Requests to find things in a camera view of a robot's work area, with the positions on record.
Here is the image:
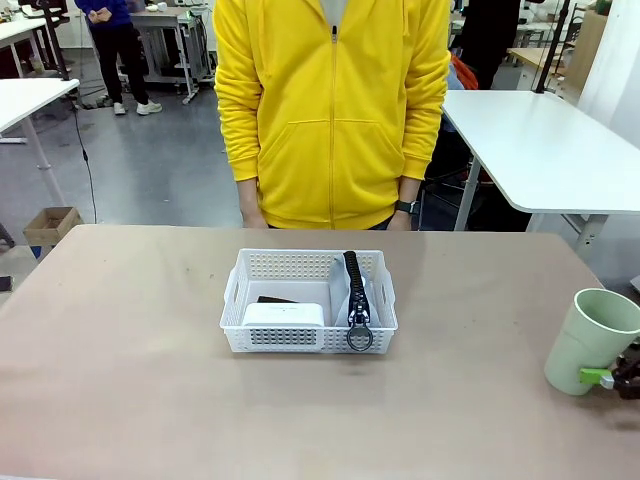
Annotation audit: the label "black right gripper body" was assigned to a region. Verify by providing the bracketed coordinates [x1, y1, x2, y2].
[613, 353, 640, 402]

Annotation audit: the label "white rectangular box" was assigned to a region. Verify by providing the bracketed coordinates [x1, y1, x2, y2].
[243, 301, 327, 329]

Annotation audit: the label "person's right forearm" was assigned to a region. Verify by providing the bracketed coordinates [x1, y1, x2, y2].
[217, 94, 264, 206]

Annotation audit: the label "person's left forearm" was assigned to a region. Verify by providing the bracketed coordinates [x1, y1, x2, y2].
[397, 94, 445, 201]

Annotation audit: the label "white perforated plastic basket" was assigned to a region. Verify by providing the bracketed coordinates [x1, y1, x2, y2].
[218, 248, 400, 355]

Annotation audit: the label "person's right hand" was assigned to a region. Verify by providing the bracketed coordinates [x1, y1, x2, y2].
[240, 201, 269, 230]

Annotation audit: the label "pale green plastic cup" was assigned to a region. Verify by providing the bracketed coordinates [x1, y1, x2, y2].
[543, 287, 640, 397]

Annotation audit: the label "large white table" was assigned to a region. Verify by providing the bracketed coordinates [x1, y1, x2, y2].
[441, 89, 640, 251]

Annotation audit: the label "black chair under table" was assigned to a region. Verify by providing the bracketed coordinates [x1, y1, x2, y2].
[422, 132, 496, 227]

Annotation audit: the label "wooden top desk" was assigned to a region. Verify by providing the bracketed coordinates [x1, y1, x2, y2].
[507, 46, 576, 71]

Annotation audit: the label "black upright pole stand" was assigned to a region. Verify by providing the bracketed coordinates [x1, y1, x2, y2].
[533, 0, 572, 94]

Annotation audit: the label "tall brown cardboard box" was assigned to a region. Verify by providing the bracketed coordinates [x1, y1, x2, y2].
[567, 8, 612, 92]

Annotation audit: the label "orange fabric item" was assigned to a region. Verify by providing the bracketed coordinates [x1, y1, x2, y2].
[449, 52, 477, 92]

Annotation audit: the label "person in black clothes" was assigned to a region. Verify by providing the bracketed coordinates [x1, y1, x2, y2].
[457, 0, 522, 91]

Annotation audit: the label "person in yellow hoodie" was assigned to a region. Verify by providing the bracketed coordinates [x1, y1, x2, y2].
[213, 0, 452, 231]

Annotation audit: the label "grey workbench desk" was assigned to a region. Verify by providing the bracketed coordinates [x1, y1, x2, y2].
[130, 3, 219, 105]

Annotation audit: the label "open cardboard box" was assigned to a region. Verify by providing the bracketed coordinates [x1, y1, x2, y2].
[22, 206, 84, 261]

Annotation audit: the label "person in blue top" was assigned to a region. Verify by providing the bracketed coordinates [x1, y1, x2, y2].
[74, 0, 164, 116]

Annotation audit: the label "white table with round leg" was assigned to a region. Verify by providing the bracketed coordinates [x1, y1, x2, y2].
[0, 77, 82, 207]

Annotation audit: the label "thin black floor cable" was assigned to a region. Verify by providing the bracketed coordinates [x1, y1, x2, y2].
[73, 105, 100, 224]

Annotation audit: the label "white desk with black frame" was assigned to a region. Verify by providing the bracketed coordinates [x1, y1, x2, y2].
[0, 17, 69, 81]

